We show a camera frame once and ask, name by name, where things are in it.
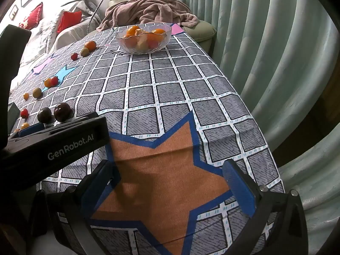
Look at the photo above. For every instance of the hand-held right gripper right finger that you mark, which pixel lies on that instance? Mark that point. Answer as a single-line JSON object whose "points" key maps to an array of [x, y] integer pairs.
{"points": [[239, 188]]}

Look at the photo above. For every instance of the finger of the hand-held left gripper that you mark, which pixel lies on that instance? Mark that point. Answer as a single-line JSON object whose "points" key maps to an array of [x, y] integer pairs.
{"points": [[32, 129]]}

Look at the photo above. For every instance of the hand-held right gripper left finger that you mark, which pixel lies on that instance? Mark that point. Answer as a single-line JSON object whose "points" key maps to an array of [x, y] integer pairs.
{"points": [[97, 188]]}

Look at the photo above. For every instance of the dark purple plum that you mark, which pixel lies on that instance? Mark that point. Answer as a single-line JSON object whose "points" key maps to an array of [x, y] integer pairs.
{"points": [[62, 111], [43, 114]]}

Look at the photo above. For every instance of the red cherry tomato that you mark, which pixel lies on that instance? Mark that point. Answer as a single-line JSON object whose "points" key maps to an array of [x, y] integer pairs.
{"points": [[55, 80], [24, 113], [74, 56]]}

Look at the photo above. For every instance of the fruit cluster by blue star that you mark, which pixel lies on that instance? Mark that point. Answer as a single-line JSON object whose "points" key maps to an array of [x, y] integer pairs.
{"points": [[37, 92]]}

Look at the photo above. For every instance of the brown longan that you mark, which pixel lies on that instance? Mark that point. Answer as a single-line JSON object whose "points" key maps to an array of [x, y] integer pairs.
{"points": [[84, 51]]}

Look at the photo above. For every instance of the white covered sofa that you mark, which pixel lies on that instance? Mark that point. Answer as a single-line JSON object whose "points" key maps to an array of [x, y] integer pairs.
{"points": [[69, 35]]}

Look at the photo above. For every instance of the red pillow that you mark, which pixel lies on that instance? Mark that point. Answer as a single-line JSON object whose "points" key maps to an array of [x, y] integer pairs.
{"points": [[34, 16], [69, 21]]}

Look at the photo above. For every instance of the grey checkered star tablecloth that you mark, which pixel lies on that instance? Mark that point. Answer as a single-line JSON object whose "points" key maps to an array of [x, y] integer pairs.
{"points": [[172, 90]]}

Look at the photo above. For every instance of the plastic bag of oranges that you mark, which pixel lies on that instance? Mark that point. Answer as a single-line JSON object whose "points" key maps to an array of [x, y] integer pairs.
{"points": [[124, 48]]}

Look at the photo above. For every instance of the grey striped quilt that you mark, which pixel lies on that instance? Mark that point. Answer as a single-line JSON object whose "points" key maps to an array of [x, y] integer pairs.
{"points": [[77, 9]]}

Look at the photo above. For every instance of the thin black pole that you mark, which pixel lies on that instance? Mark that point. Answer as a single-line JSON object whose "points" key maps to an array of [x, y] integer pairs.
{"points": [[102, 1]]}

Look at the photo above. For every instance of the pale green curtain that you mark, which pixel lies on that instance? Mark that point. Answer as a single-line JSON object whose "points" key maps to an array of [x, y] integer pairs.
{"points": [[252, 32]]}

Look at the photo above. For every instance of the green armchair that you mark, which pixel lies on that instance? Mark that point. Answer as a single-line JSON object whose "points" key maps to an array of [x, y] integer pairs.
{"points": [[202, 32]]}

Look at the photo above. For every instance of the pink blanket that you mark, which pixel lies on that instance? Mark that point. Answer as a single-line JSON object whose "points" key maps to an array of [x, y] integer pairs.
{"points": [[148, 8]]}

